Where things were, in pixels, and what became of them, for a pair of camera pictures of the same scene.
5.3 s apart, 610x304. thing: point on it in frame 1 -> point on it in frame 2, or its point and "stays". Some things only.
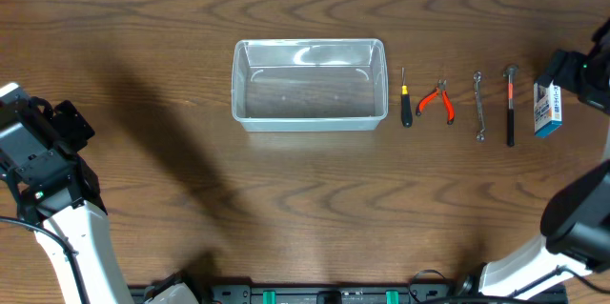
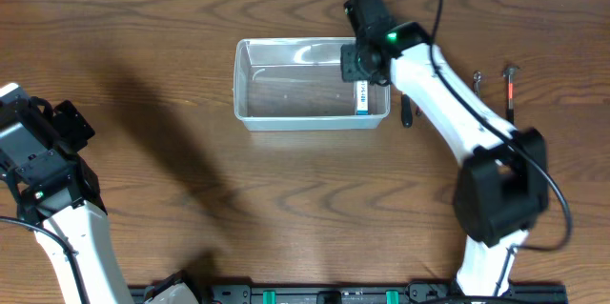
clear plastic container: (310, 85) stays
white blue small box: (547, 109) -> (361, 97)
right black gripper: (573, 61) -> (349, 68)
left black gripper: (68, 128) stays
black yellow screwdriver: (406, 107) stays
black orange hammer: (509, 72) stays
